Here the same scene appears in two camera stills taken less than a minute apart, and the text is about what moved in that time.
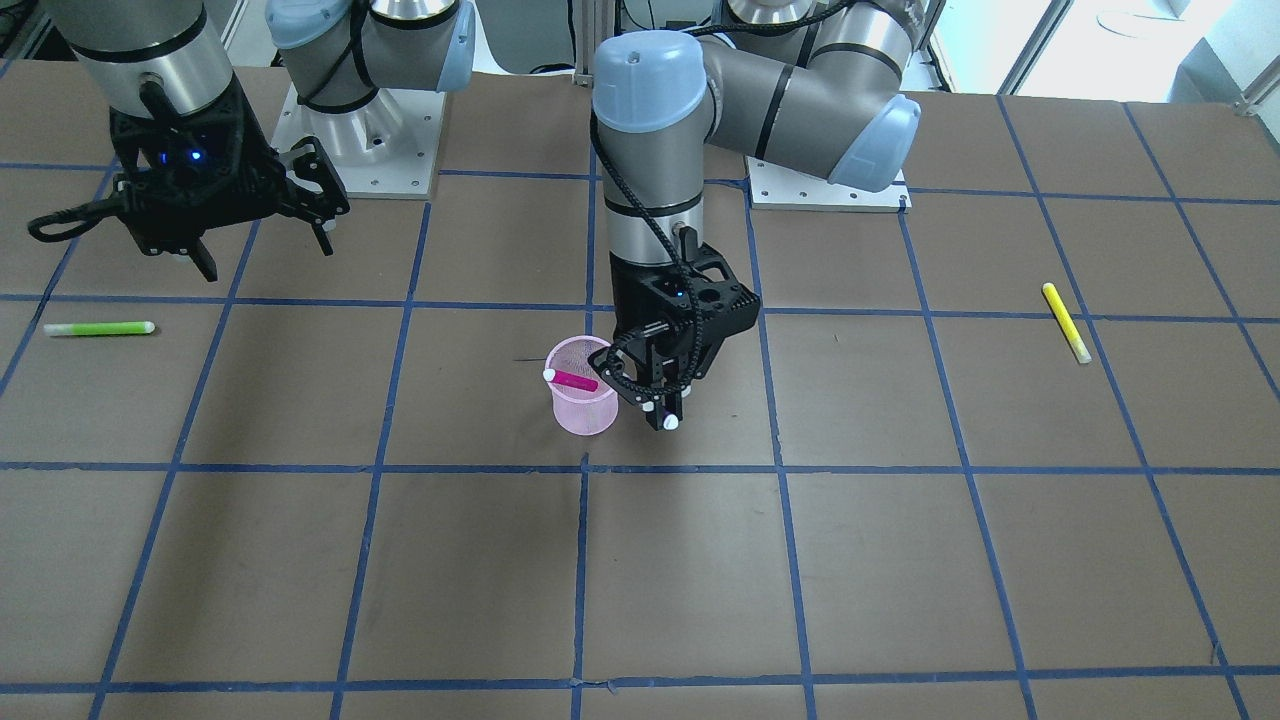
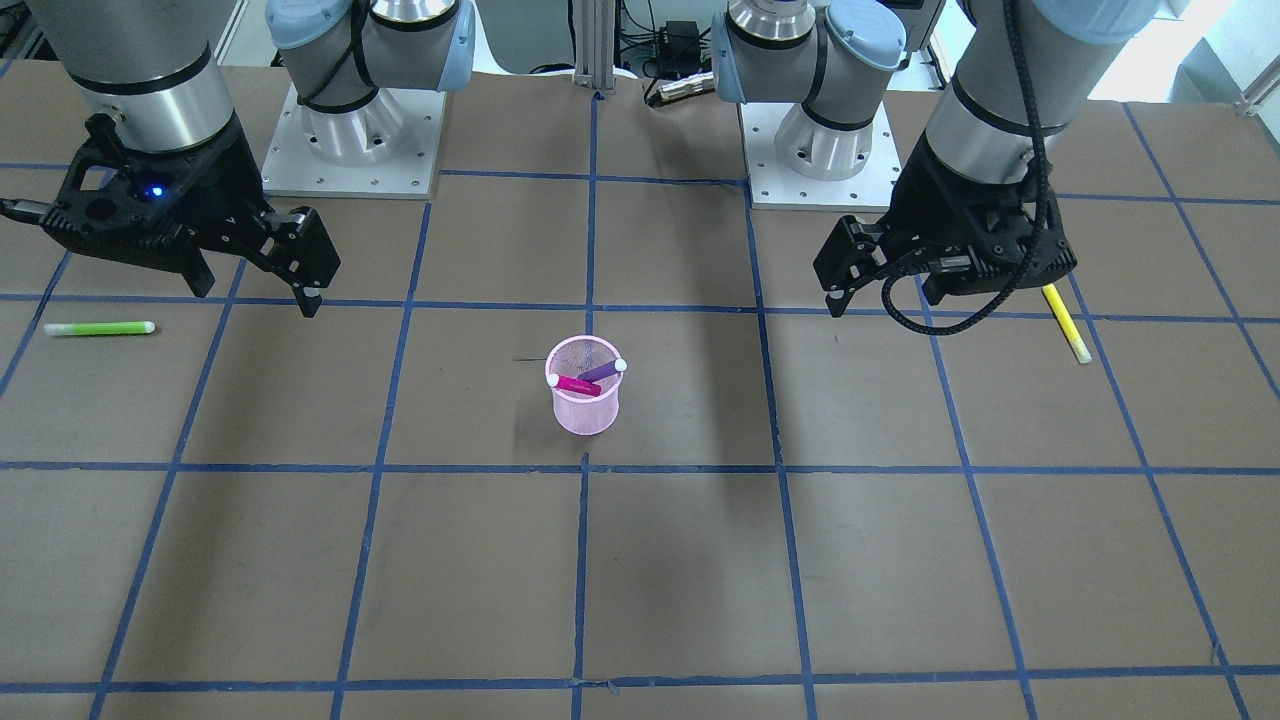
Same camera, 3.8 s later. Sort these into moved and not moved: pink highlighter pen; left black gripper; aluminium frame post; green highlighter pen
Moved: left black gripper
Not moved: aluminium frame post; green highlighter pen; pink highlighter pen
